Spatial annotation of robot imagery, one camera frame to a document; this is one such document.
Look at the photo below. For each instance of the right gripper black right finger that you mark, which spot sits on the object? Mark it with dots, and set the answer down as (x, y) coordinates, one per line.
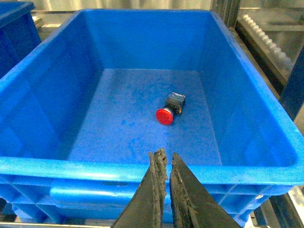
(192, 205)

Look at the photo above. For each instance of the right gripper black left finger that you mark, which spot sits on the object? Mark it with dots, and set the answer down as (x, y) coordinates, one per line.
(146, 208)

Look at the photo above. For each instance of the red mushroom push button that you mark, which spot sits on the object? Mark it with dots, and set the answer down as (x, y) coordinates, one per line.
(174, 105)

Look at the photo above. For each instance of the blue target plastic bin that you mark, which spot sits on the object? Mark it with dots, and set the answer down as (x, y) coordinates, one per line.
(77, 116)

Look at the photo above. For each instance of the white roller conveyor strip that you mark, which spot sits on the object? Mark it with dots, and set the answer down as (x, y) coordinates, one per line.
(272, 51)

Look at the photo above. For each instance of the blue middle plastic bin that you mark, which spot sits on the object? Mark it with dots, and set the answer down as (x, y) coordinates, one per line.
(18, 33)

